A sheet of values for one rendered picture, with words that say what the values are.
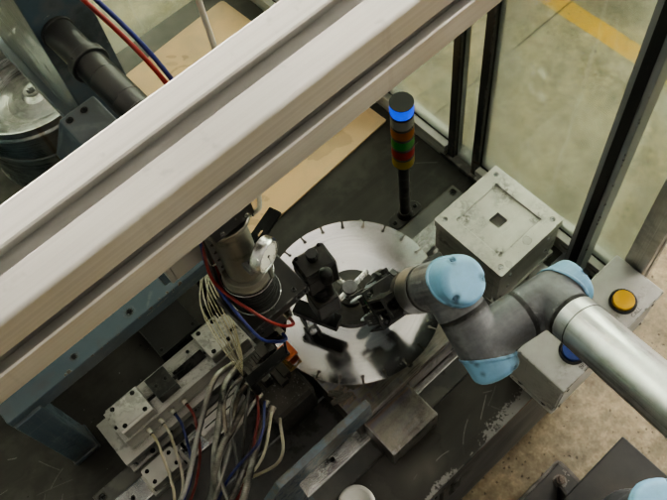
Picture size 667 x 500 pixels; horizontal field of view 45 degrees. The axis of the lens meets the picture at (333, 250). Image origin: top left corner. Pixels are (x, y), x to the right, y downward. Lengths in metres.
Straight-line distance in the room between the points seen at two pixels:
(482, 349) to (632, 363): 0.20
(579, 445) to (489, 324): 1.29
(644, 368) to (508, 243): 0.57
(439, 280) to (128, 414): 0.70
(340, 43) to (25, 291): 0.16
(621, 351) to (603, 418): 1.34
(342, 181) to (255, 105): 1.52
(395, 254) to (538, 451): 1.03
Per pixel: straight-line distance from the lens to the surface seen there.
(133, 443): 1.60
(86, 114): 1.06
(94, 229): 0.31
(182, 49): 2.16
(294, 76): 0.33
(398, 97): 1.45
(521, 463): 2.37
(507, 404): 1.63
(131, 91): 0.98
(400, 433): 1.53
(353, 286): 1.43
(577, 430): 2.42
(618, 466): 1.63
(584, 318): 1.15
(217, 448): 1.47
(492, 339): 1.15
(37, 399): 1.46
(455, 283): 1.11
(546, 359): 1.51
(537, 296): 1.18
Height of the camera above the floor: 2.30
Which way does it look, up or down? 62 degrees down
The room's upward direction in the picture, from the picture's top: 12 degrees counter-clockwise
